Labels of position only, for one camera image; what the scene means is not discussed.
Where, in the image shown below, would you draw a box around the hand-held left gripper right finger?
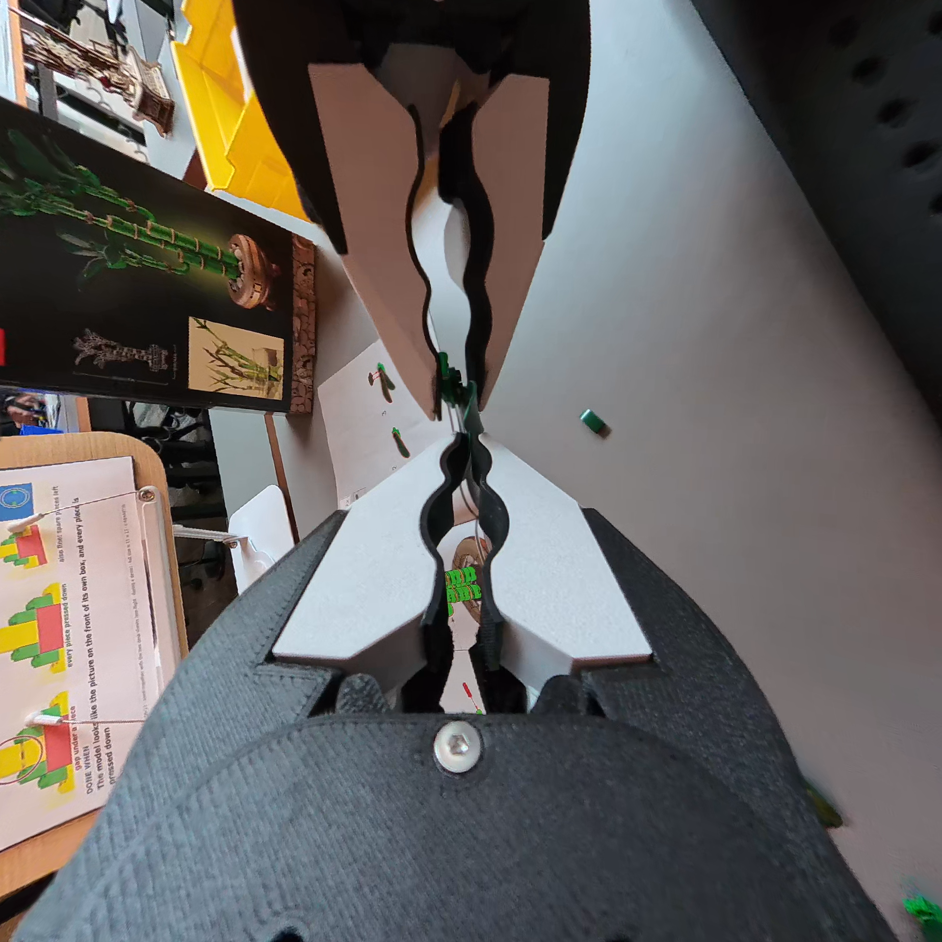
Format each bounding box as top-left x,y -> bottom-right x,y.
465,433 -> 656,713

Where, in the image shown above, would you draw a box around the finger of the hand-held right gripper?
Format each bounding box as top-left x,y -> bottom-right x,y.
308,62 -> 446,424
439,72 -> 551,413

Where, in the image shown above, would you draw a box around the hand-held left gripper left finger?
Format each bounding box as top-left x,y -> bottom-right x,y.
271,433 -> 472,713

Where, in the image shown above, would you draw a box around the white metal bracket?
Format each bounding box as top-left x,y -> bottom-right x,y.
173,486 -> 295,597

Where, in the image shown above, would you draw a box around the scattered green leaf pieces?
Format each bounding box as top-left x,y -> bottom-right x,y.
802,780 -> 942,928

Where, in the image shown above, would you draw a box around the brown model building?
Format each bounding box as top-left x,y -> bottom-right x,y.
18,11 -> 178,137

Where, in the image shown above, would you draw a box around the instruction sheet on clipboard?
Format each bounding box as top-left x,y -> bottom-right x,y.
0,430 -> 191,895

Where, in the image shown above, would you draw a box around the white instruction booklet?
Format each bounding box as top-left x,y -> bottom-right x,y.
315,339 -> 494,718

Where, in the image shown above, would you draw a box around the green bamboo stem piece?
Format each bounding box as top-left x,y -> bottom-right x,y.
434,352 -> 479,435

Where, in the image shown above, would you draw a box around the printed instruction sheet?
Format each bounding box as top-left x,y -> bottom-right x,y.
0,456 -> 185,851

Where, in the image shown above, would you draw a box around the black perforated panel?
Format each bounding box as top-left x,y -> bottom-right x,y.
692,0 -> 942,413

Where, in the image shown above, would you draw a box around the black bamboo set box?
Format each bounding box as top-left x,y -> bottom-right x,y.
0,96 -> 319,417

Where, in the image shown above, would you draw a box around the yellow plastic bin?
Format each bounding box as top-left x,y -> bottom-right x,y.
171,0 -> 314,222

